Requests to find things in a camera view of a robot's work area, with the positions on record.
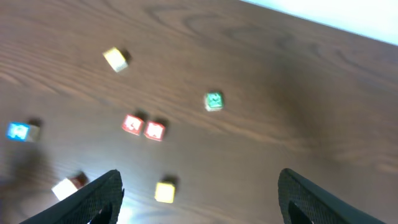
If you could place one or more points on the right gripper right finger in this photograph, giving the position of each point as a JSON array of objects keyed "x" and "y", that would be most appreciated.
[{"x": 302, "y": 201}]

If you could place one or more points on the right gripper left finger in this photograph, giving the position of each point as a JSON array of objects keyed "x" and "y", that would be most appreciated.
[{"x": 98, "y": 202}]

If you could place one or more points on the letter A red block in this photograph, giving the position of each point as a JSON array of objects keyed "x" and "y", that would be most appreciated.
[{"x": 132, "y": 124}]

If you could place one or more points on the yellow top block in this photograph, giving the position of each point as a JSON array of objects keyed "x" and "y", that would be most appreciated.
[{"x": 164, "y": 192}]

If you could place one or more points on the letter I red block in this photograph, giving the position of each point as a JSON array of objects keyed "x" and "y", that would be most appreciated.
[{"x": 154, "y": 131}]

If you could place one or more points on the blue number 2 block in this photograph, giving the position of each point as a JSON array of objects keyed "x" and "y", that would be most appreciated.
[{"x": 23, "y": 132}]

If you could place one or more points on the plain white wooden block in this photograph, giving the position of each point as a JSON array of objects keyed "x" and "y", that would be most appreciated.
[{"x": 118, "y": 59}]

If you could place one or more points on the white block with drawing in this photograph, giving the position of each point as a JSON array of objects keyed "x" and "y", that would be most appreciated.
[{"x": 69, "y": 186}]

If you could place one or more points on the green letter R block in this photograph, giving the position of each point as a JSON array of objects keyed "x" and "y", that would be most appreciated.
[{"x": 214, "y": 101}]

